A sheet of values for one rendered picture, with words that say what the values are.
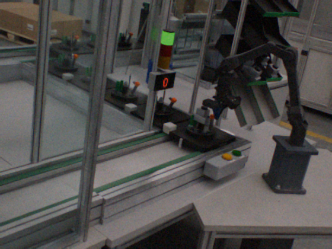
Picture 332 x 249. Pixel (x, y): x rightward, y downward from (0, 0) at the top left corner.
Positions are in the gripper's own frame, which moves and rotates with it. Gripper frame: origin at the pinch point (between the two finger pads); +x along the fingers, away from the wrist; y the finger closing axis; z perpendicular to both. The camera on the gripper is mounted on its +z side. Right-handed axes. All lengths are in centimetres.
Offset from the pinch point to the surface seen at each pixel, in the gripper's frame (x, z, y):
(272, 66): -16.7, -0.6, 40.2
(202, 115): 3.6, -6.0, -2.2
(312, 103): 96, -108, 380
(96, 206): 17, 9, -74
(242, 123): 8.4, 2.1, 20.1
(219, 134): 12.5, -1.3, 7.1
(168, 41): -28.1, -17.0, -20.5
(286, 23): -20, -61, 164
